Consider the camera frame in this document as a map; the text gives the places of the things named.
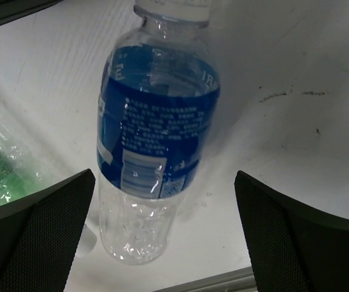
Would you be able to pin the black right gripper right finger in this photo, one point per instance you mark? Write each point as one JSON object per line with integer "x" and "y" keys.
{"x": 292, "y": 246}

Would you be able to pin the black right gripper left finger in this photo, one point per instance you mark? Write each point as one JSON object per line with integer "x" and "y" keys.
{"x": 39, "y": 235}

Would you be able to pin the green plastic bottle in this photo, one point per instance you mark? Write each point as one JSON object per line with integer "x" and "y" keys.
{"x": 24, "y": 169}

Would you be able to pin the blue label water bottle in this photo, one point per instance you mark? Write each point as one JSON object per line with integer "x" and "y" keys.
{"x": 157, "y": 98}

